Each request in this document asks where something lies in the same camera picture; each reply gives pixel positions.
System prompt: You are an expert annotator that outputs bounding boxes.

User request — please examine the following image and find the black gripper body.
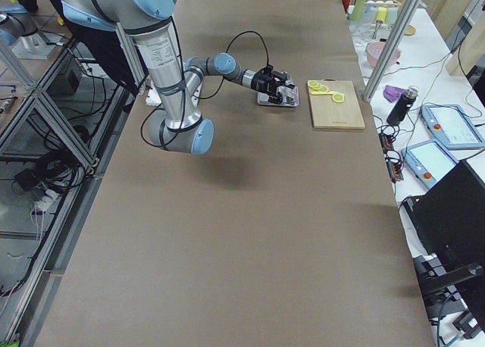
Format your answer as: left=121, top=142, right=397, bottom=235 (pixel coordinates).
left=252, top=68, right=280, bottom=96

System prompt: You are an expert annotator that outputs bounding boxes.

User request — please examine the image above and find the pink plastic cup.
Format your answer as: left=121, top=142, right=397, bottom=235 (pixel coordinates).
left=276, top=79, right=294, bottom=98

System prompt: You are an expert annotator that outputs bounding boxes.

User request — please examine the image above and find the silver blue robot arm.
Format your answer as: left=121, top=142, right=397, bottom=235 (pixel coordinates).
left=61, top=0, right=285, bottom=155

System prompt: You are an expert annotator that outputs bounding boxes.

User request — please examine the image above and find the silver digital kitchen scale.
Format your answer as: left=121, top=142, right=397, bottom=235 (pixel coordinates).
left=257, top=86, right=299, bottom=108

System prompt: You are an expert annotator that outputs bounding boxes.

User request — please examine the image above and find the green cup lying down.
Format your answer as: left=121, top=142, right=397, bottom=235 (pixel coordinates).
left=349, top=0, right=367, bottom=22

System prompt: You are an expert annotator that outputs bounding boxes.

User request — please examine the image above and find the yellow cup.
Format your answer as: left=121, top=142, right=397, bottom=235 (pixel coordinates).
left=375, top=7, right=387, bottom=23

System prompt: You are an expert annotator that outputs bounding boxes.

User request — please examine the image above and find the yellow plastic knife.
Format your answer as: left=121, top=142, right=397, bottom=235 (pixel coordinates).
left=311, top=91, right=344, bottom=97

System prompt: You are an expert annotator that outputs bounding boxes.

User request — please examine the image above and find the wooden cutting board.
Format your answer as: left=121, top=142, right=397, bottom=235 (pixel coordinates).
left=307, top=80, right=365, bottom=130

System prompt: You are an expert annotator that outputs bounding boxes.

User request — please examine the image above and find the lemon slice at knife tip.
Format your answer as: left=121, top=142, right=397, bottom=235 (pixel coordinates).
left=331, top=92, right=345, bottom=103

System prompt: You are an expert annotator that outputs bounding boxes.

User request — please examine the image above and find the pink bowl with ice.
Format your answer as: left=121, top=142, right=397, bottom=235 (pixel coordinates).
left=365, top=42, right=402, bottom=67

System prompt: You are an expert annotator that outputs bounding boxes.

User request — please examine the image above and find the purple cloth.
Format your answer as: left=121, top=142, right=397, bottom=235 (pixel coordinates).
left=383, top=85, right=405, bottom=102

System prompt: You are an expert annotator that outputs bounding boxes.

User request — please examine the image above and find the black thermos bottle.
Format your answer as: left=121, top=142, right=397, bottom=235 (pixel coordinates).
left=386, top=86, right=418, bottom=126

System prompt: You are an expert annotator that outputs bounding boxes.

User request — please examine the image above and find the black power strip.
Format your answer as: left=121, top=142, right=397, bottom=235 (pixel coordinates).
left=379, top=133, right=404, bottom=183

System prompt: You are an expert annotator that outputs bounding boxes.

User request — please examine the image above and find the standing person in dark clothes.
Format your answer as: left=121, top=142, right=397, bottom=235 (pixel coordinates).
left=18, top=0, right=139, bottom=96

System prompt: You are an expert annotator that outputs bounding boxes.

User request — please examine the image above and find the blue teach pendant near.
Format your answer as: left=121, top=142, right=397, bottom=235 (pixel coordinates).
left=401, top=139, right=458, bottom=189

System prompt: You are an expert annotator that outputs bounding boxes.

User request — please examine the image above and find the blue teach pendant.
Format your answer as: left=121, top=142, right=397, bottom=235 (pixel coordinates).
left=401, top=139, right=458, bottom=189
left=421, top=105, right=484, bottom=150

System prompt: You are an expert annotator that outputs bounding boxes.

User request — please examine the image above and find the blue teach pendant far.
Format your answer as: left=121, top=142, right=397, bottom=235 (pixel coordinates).
left=421, top=105, right=484, bottom=150

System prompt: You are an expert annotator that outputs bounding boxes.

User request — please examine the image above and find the black monitor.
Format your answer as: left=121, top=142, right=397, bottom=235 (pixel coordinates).
left=401, top=159, right=485, bottom=314

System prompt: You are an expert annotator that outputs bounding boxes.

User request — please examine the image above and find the aluminium frame post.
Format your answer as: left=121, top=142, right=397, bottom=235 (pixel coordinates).
left=362, top=0, right=422, bottom=102

